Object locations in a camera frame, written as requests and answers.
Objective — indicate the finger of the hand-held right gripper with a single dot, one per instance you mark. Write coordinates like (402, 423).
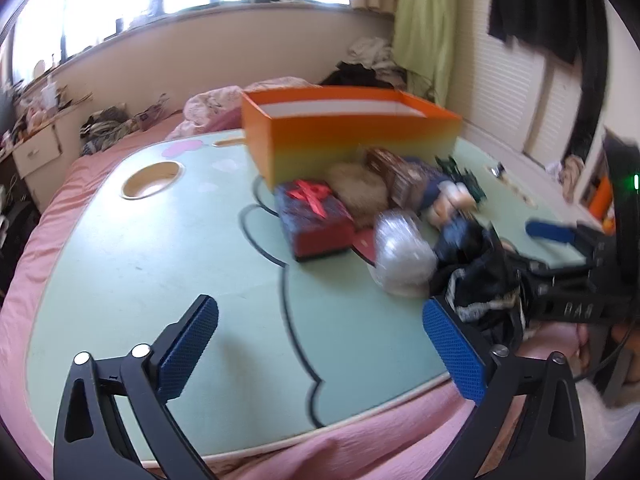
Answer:
(550, 231)
(530, 267)

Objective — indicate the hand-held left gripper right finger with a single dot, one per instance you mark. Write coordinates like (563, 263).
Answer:
(460, 355)

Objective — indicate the pink patterned blanket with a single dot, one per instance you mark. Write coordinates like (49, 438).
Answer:
(215, 102)

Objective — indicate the person's right hand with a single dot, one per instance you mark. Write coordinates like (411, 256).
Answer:
(629, 337)

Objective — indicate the black clothes pile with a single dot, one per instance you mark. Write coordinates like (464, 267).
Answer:
(360, 77)

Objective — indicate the green toy car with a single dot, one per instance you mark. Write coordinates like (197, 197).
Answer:
(467, 182)

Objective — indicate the white louvered closet door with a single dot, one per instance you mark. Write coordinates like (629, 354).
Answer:
(510, 95)

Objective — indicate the striped clothes pile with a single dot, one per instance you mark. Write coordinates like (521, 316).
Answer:
(107, 127)

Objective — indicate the black cloth pouch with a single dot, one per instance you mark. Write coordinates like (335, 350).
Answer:
(475, 280)

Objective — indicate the dark brown packet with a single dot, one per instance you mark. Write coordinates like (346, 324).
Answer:
(395, 172)

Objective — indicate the white clothes pile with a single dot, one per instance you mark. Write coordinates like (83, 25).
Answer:
(370, 50)

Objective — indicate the black hanging garment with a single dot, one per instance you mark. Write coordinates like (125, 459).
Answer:
(545, 5)

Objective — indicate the light green hanging garment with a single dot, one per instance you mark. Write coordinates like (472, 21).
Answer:
(425, 25)

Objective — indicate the white drawer cabinet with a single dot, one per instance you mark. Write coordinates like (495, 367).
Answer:
(37, 155)

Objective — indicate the orange bottle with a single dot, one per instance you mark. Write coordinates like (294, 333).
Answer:
(600, 200)

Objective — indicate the silver candy wrapper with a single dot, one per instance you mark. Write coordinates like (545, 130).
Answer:
(496, 170)

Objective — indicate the bubble wrap bundle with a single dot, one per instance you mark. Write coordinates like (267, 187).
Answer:
(402, 255)

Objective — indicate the orange cardboard box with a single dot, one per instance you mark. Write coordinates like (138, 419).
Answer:
(350, 135)

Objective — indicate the green cartoon print desktop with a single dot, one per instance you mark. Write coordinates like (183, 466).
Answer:
(165, 260)

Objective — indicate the white cup with straw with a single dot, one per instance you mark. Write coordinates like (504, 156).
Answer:
(50, 92)

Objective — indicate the blue gift box red ribbon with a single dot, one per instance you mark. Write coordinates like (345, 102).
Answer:
(320, 230)

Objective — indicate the beige fluffy pompom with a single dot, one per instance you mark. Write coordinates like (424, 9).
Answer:
(357, 187)

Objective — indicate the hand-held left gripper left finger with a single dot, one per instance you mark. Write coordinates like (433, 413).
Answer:
(185, 355)

